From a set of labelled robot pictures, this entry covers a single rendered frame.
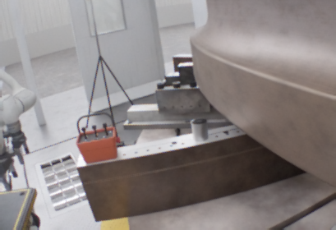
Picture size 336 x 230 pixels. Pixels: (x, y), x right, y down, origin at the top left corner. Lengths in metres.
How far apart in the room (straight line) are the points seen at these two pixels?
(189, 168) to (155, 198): 0.25
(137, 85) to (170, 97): 2.22
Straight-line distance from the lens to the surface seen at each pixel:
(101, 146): 1.41
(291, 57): 0.99
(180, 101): 2.42
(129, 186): 1.52
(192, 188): 1.59
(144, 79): 4.65
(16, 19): 4.16
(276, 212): 1.59
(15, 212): 2.00
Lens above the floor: 1.38
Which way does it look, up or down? 21 degrees down
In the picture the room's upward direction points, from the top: 9 degrees counter-clockwise
